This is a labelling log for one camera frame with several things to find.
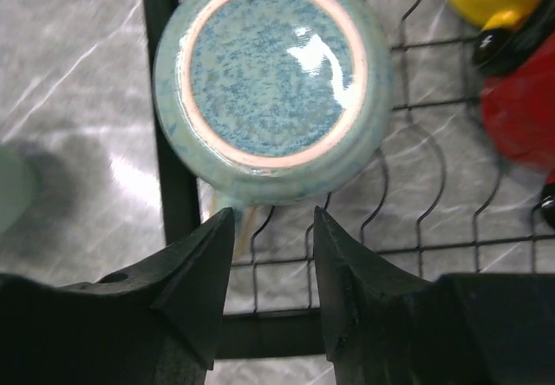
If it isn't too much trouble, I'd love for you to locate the teal glazed ceramic mug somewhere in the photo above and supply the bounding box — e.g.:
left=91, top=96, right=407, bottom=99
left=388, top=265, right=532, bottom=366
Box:
left=153, top=0, right=394, bottom=252

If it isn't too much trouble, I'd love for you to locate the red enamel mug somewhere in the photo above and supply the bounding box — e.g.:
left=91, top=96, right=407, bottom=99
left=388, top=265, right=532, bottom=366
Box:
left=479, top=31, right=555, bottom=225

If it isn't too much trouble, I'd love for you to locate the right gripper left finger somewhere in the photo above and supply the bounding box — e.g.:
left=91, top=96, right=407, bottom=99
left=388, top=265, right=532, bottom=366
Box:
left=1, top=208, right=235, bottom=384

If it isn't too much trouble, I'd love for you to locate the black wire dish rack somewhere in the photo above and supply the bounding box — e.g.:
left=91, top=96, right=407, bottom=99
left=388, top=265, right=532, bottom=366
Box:
left=139, top=0, right=555, bottom=359

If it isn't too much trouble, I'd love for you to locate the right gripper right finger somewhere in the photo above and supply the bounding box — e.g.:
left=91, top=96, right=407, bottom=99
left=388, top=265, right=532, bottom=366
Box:
left=313, top=208, right=554, bottom=384

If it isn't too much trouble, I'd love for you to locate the mint green cup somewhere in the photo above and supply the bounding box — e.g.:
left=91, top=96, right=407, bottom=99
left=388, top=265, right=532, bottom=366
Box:
left=0, top=146, right=37, bottom=233

